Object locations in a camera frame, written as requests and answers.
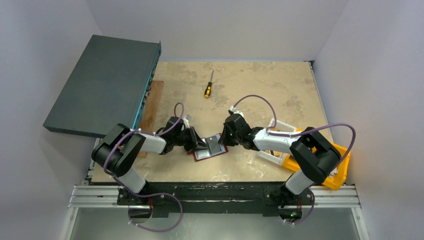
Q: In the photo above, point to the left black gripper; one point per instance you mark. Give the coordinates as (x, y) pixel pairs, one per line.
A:
(195, 142)

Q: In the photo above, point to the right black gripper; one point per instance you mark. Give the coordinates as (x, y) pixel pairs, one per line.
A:
(227, 133)

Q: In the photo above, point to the red card holder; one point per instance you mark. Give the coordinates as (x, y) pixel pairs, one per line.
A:
(200, 155)

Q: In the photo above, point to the dark grey credit card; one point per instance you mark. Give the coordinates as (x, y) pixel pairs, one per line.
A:
(213, 145)

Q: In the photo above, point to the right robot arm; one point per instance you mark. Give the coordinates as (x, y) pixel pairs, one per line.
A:
(265, 139)

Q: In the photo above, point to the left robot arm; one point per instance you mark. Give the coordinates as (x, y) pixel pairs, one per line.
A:
(118, 150)

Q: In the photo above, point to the yellow black screwdriver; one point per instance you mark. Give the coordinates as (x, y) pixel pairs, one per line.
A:
(208, 89)

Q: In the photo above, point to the wooden board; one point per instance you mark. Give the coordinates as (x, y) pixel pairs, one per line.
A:
(151, 106)

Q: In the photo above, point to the yellow plastic bin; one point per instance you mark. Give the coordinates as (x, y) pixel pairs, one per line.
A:
(334, 175)

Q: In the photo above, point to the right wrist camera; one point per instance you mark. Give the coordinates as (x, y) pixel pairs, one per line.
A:
(232, 110)

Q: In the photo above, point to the white frame tray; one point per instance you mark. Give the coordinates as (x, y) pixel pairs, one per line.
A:
(272, 156)

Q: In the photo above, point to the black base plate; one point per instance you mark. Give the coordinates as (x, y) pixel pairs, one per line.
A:
(215, 208)

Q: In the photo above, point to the dark grey network switch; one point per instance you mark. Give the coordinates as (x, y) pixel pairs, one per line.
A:
(109, 85)

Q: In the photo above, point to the aluminium rail frame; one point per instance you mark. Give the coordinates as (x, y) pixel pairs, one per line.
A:
(113, 196)

